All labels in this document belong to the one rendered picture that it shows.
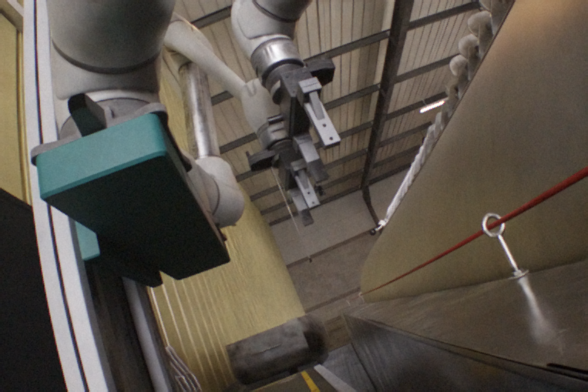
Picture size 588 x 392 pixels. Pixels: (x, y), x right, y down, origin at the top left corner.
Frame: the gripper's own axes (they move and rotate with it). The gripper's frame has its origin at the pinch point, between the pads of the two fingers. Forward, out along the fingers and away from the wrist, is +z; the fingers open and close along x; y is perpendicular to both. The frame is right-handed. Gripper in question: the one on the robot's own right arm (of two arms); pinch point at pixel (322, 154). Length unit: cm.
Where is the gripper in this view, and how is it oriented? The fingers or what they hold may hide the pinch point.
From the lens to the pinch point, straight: 62.1
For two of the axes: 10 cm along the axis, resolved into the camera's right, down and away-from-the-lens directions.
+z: 3.7, 8.7, -3.3
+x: 0.4, -3.7, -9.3
